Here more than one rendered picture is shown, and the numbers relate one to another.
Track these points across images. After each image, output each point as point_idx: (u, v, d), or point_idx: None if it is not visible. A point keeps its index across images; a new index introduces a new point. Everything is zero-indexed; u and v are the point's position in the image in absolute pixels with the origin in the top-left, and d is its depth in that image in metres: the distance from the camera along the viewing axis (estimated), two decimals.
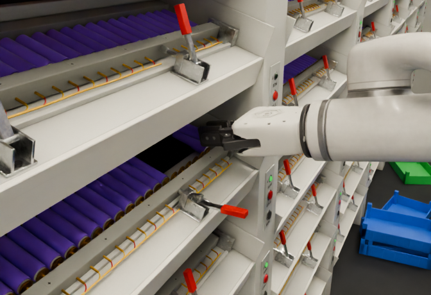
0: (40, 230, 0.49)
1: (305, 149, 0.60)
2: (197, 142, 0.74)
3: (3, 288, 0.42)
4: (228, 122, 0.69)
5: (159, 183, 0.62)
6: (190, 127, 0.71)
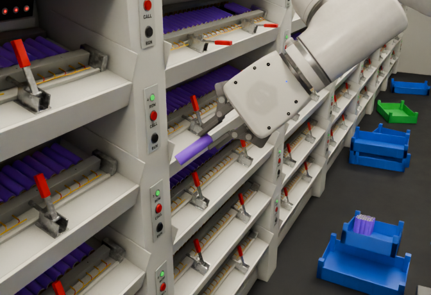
0: (182, 18, 1.04)
1: (311, 91, 0.67)
2: (245, 8, 1.29)
3: (177, 27, 0.97)
4: (219, 120, 0.68)
5: (229, 16, 1.17)
6: (236, 6, 1.28)
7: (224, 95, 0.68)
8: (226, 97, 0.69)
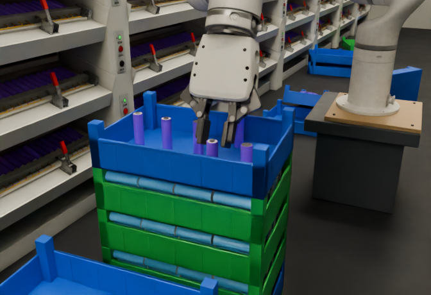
0: None
1: (206, 32, 0.70)
2: None
3: None
4: None
5: None
6: None
7: (247, 106, 0.69)
8: (244, 106, 0.68)
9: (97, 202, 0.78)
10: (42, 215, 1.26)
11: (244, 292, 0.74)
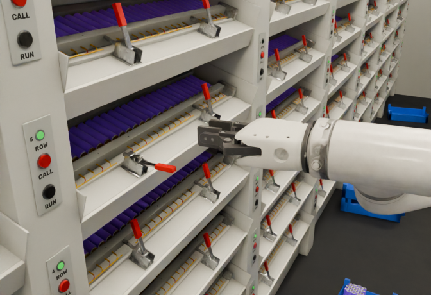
0: (117, 116, 0.87)
1: None
2: (204, 83, 1.11)
3: (105, 136, 0.79)
4: None
5: (182, 101, 0.99)
6: (195, 82, 1.10)
7: None
8: (231, 145, 0.64)
9: None
10: None
11: None
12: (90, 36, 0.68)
